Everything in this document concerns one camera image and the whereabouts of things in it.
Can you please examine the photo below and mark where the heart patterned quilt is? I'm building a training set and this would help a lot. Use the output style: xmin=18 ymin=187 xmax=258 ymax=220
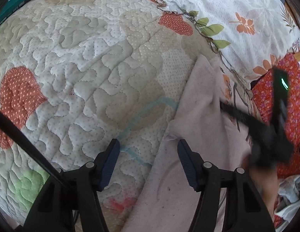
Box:
xmin=0 ymin=0 xmax=252 ymax=230

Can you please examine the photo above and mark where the person's right forearm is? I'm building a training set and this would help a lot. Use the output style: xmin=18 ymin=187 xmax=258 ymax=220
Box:
xmin=242 ymin=158 xmax=280 ymax=219

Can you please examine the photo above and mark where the orange floral cloth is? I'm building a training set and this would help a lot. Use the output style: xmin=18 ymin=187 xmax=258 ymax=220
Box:
xmin=250 ymin=52 xmax=300 ymax=228

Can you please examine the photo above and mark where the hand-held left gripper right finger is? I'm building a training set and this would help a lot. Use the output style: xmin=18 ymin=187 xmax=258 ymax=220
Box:
xmin=177 ymin=139 xmax=276 ymax=232

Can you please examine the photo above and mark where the grey crumpled cloth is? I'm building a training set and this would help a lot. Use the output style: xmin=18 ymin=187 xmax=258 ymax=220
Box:
xmin=273 ymin=174 xmax=300 ymax=230

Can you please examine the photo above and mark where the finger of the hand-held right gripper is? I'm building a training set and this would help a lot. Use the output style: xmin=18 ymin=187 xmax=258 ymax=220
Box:
xmin=220 ymin=101 xmax=274 ymax=145

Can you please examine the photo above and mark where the black cable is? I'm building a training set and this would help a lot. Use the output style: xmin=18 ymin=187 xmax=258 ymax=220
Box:
xmin=0 ymin=107 xmax=68 ymax=189

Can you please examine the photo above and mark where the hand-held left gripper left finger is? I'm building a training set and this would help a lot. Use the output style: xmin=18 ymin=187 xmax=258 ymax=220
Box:
xmin=22 ymin=138 xmax=121 ymax=232

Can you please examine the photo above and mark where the pale pink cloth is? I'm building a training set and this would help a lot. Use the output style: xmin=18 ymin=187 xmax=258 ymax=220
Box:
xmin=121 ymin=54 xmax=259 ymax=232

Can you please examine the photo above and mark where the white floral pillow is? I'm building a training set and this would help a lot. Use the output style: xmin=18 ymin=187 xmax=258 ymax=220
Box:
xmin=150 ymin=0 xmax=300 ymax=87

